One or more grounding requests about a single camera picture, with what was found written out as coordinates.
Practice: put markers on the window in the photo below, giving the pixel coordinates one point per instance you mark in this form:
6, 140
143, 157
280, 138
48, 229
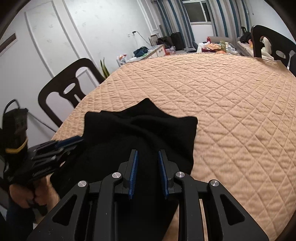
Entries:
196, 10

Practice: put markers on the blue striped curtain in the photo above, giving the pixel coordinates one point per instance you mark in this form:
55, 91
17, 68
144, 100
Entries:
175, 20
226, 18

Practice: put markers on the person's left hand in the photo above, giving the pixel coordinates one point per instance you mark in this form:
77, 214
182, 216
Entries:
22, 194

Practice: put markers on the black pants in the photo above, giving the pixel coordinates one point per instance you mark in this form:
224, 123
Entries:
150, 129

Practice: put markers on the person's left forearm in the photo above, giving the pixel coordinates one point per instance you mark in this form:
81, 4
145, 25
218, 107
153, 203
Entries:
19, 222

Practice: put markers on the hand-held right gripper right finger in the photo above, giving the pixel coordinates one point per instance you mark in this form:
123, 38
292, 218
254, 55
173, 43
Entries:
162, 176

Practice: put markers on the cream cushion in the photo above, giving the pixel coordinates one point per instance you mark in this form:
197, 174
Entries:
267, 47

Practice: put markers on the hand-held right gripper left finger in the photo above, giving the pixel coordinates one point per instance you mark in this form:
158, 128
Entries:
134, 176

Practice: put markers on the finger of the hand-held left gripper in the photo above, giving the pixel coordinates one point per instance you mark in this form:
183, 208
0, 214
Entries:
69, 141
67, 153

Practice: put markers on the dark wooden chair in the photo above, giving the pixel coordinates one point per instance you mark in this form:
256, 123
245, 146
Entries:
53, 92
256, 41

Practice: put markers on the low table with clutter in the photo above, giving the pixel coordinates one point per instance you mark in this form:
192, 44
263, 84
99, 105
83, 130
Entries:
217, 47

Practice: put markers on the white cabinet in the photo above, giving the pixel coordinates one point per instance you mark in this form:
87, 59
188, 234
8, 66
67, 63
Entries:
156, 52

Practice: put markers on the black bag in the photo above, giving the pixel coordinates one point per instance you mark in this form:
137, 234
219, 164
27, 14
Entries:
245, 37

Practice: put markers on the beige quilted blanket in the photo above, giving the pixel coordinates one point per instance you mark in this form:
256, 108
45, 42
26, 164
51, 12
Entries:
231, 104

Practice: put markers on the blue bag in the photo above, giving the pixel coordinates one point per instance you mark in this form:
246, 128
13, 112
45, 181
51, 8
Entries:
140, 51

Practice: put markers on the green potted plant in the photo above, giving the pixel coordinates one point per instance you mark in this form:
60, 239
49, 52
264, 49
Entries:
105, 69

